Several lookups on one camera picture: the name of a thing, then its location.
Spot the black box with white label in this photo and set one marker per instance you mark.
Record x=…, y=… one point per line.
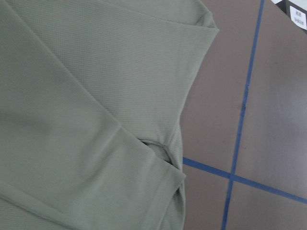
x=296, y=10

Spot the olive green long-sleeve shirt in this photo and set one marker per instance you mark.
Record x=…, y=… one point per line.
x=91, y=94

